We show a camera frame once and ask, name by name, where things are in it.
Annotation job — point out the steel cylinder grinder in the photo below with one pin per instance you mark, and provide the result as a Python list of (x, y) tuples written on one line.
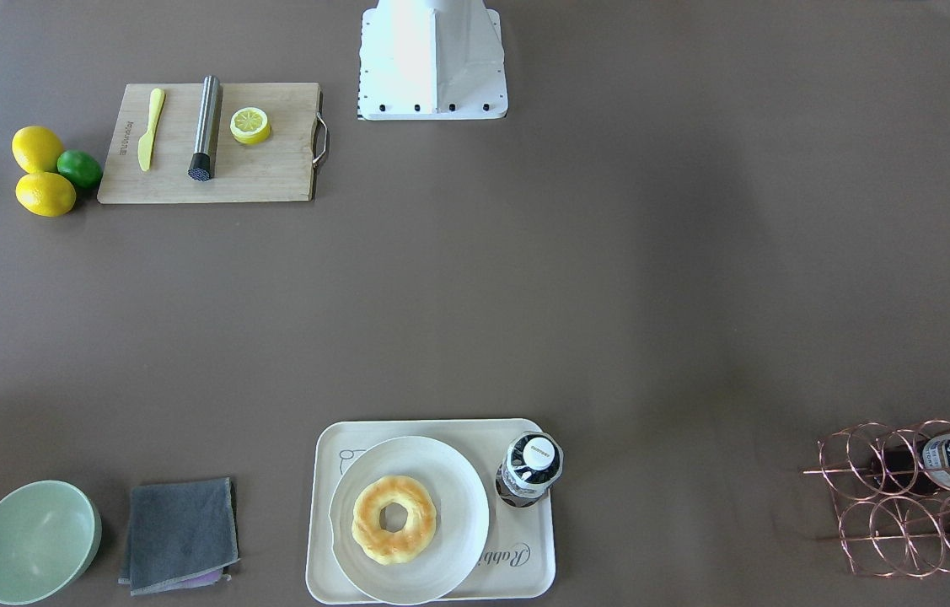
[(202, 164)]

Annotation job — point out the copper wire bottle rack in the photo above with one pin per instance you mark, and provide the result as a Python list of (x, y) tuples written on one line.
[(891, 518)]

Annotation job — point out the glazed yellow donut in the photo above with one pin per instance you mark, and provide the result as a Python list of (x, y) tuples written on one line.
[(394, 520)]

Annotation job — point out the wooden cutting board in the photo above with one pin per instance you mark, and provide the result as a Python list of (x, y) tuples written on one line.
[(280, 169)]

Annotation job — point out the white round plate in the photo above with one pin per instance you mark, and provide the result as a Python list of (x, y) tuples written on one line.
[(462, 509)]

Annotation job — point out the yellow lemon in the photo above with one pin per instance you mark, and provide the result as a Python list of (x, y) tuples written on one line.
[(46, 194), (36, 149)]

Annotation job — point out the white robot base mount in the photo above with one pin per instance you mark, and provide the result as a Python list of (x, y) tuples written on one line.
[(431, 61)]

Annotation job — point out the half lemon slice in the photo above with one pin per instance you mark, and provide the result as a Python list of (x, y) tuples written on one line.
[(250, 125)]

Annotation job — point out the green bowl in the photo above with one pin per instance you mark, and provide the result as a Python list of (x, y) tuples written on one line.
[(50, 532)]

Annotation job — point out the yellow plastic knife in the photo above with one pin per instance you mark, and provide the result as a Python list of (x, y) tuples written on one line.
[(156, 101)]

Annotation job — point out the standing plastic drink bottle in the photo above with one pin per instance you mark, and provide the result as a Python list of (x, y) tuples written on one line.
[(532, 463)]

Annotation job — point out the grey folded cloth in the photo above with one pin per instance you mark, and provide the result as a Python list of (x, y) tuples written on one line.
[(179, 535)]

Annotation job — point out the upper yellow lemon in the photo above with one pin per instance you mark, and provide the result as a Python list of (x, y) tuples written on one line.
[(36, 149)]

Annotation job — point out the green lime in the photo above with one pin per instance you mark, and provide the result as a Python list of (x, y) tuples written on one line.
[(80, 168)]

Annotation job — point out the lower yellow lemon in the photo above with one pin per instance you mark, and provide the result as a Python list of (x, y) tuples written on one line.
[(46, 194)]

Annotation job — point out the cream rabbit tray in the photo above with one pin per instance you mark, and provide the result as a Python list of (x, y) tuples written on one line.
[(519, 558)]

